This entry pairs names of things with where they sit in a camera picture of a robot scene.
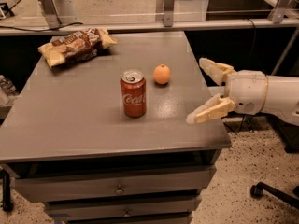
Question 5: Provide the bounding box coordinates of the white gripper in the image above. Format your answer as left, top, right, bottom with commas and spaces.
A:
186, 58, 267, 124

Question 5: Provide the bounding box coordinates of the red coke can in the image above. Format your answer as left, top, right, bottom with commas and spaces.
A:
120, 69, 147, 118

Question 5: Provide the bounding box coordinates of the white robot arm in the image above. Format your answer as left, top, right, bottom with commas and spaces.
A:
186, 58, 299, 126

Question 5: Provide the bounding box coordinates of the orange fruit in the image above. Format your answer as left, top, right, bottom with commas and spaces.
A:
153, 64, 171, 85

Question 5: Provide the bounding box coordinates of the black office chair base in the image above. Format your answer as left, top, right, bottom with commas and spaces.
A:
250, 182, 299, 209

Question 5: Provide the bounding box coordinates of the grey drawer cabinet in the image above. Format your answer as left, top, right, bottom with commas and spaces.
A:
0, 32, 230, 224

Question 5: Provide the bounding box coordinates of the cabinet drawer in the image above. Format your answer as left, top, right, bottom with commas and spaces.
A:
46, 194, 200, 221
13, 165, 216, 203

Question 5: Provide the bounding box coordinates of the brown chip bag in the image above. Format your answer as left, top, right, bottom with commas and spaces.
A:
38, 28, 117, 68

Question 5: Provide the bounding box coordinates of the top cabinet drawer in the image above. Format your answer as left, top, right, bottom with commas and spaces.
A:
13, 165, 216, 203

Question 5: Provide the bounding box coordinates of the black stand leg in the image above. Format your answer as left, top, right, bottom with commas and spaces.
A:
0, 170, 13, 212

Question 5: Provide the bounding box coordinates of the metal railing frame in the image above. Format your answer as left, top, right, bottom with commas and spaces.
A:
0, 0, 299, 72

